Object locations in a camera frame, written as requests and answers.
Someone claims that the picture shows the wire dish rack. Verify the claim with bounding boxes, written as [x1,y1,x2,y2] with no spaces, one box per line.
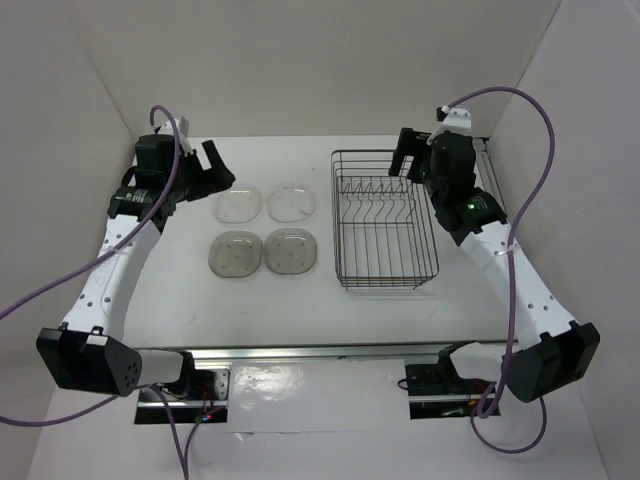
[330,149,440,291]

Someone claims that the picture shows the front aluminium rail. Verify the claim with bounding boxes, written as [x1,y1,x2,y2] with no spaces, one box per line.
[134,340,516,364]

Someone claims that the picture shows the right side aluminium rail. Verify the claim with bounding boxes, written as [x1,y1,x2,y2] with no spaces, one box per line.
[472,137,508,215]

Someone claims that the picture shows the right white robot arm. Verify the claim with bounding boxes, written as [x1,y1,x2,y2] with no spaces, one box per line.
[389,128,601,403]

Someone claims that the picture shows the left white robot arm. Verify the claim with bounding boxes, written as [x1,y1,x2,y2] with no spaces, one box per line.
[36,133,236,399]

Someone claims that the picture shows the aluminium rail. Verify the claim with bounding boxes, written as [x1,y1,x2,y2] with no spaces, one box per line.
[134,340,516,364]
[472,137,508,215]

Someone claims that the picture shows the clear plate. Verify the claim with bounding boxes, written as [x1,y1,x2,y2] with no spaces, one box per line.
[266,182,316,224]
[263,228,318,276]
[212,186,262,224]
[208,231,263,279]

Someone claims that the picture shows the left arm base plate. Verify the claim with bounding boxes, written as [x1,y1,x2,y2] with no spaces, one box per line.
[134,366,231,425]

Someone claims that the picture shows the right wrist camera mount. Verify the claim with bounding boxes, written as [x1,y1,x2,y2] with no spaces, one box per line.
[426,105,472,145]

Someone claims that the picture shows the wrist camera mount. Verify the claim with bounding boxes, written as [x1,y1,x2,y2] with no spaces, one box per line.
[154,116,196,155]
[426,105,472,145]

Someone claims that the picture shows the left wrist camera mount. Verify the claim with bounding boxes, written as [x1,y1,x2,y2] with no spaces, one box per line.
[154,116,196,155]

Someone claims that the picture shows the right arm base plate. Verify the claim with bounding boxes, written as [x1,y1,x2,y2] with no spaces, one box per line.
[397,361,489,420]

